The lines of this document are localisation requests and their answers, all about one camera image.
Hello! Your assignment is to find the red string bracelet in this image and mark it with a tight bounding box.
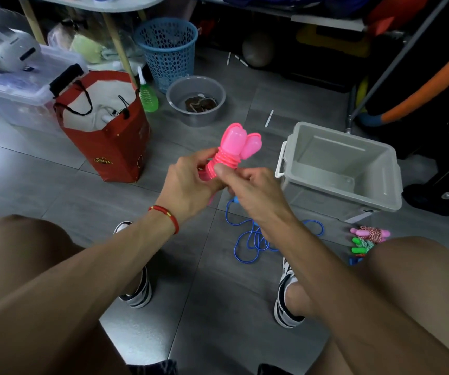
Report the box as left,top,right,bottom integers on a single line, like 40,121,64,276
148,205,180,235

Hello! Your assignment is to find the grey plastic basin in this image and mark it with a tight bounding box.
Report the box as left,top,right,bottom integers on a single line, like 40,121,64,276
166,75,227,128

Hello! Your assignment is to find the person's right shoe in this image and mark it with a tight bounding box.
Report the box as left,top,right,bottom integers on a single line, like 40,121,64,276
273,256,306,329

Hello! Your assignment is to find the person's left hand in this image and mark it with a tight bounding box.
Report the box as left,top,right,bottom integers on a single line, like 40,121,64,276
155,147,227,227

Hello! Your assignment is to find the person's left leg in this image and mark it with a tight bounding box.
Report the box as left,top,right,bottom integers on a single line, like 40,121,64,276
0,214,147,375

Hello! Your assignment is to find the red paper bag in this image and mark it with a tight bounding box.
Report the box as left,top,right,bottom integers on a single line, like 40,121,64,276
53,70,151,184

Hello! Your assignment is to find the person's right hand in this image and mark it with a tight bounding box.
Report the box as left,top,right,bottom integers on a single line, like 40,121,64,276
213,162,297,231

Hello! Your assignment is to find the green spray bottle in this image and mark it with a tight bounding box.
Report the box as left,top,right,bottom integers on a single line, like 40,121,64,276
137,66,159,113

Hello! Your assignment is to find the person's shoe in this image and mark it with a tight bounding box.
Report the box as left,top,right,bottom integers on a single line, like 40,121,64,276
113,220,153,309
273,256,306,329

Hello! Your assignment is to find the white oval side table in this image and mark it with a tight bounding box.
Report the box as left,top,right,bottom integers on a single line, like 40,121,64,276
15,0,168,89

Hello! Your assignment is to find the person's left shoe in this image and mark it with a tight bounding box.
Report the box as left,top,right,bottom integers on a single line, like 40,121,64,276
113,220,153,309

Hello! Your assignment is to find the person's right forearm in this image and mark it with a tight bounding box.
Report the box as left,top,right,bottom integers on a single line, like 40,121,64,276
271,218,449,375

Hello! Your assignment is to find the clear plastic bag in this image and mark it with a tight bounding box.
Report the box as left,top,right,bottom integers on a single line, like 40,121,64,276
47,21,143,67

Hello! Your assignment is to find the black weight machine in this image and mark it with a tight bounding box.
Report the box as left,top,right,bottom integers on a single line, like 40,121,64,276
364,0,449,217

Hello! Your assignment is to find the orange red fabric bag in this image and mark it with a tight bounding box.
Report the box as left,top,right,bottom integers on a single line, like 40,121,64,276
364,0,432,38

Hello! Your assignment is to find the white cable bundle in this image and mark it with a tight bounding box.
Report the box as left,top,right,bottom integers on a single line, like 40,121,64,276
93,105,130,124

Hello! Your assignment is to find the white VR headset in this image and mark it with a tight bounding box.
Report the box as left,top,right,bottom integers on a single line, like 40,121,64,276
0,25,42,73

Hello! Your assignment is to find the yellow flat board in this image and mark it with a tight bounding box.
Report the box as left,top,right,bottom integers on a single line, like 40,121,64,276
296,23,372,58

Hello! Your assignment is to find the person's leg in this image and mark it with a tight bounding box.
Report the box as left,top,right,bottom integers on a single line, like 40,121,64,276
285,236,449,375
0,214,147,375

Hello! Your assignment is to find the grey plastic stool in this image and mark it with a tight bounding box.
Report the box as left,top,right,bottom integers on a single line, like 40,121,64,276
99,296,178,366

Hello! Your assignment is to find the blue mesh wastebasket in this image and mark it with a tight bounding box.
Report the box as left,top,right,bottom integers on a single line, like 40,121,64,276
133,17,199,94

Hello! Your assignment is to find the person's right leg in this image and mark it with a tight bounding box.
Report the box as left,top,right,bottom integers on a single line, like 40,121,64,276
285,236,449,375

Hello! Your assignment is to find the brown tangled strap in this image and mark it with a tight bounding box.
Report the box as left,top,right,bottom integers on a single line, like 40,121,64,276
184,94,219,113

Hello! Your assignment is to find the wound pink-handled rope bundle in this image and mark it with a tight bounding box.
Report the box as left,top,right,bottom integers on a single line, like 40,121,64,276
350,226,392,244

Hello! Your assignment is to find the black rectangular pad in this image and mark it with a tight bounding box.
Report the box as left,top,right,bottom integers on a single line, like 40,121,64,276
49,63,85,98

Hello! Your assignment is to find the multicoloured hula hoop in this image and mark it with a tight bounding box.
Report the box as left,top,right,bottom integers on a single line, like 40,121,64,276
358,36,449,128

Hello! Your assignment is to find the person's left forearm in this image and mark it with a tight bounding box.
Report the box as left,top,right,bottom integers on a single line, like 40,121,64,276
0,210,178,375

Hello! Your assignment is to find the green braided jump rope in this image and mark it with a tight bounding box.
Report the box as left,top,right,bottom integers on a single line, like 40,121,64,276
351,237,375,255

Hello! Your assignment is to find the pink thin cord jump rope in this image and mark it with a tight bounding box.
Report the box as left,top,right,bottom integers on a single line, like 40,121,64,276
197,122,263,204

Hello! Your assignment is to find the brown ball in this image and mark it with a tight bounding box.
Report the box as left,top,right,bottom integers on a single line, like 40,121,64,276
242,31,276,68

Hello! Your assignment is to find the clear plastic storage bin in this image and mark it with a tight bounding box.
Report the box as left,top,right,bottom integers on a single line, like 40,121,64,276
0,44,89,129

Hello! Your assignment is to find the grey plastic storage bin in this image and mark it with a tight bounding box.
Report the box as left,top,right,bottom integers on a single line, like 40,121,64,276
274,121,403,224

